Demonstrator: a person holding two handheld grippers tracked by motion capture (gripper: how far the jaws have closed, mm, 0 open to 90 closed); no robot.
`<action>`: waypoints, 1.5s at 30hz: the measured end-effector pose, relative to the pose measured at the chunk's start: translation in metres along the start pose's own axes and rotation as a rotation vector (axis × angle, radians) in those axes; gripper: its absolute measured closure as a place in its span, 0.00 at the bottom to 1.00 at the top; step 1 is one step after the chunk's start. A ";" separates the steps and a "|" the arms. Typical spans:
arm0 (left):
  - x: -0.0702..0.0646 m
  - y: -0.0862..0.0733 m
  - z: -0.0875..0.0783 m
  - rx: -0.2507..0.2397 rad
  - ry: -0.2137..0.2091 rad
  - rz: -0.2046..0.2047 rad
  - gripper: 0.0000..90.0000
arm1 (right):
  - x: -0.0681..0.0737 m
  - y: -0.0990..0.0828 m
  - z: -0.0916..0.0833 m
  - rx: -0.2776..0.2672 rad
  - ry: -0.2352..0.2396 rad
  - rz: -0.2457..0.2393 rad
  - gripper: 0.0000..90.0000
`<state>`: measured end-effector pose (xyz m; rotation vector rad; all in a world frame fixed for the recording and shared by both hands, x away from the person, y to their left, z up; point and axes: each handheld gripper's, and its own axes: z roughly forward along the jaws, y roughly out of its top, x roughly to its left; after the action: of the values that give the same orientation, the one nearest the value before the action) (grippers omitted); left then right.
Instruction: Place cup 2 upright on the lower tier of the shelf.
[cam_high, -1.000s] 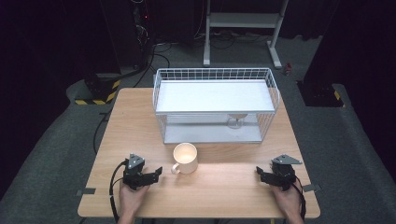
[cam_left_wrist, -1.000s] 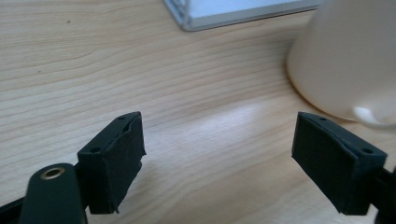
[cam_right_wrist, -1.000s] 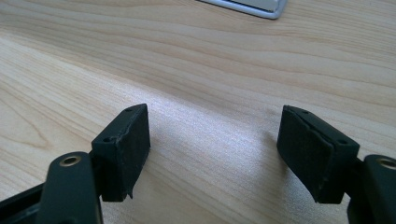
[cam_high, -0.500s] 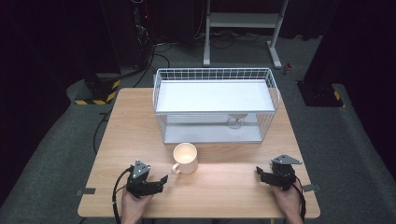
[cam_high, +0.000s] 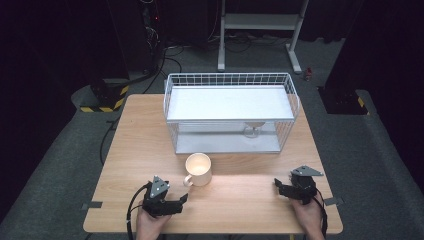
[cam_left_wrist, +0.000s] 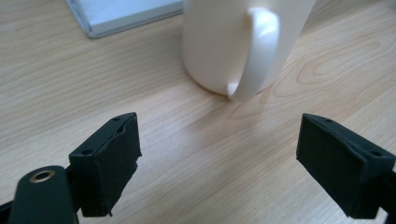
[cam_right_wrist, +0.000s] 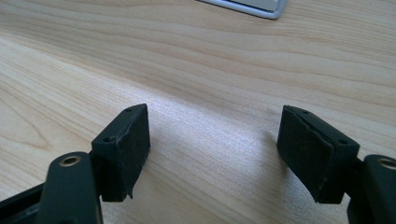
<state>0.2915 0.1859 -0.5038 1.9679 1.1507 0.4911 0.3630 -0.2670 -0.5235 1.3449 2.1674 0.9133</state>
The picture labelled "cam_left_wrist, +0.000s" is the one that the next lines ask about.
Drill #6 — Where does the white mug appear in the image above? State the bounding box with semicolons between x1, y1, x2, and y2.
182;0;318;103

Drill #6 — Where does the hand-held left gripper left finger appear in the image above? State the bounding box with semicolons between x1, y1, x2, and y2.
68;112;143;218

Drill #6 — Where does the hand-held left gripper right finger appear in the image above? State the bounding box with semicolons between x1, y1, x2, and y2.
295;113;396;219

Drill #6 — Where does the white flat tray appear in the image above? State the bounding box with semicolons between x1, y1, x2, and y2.
64;0;185;39

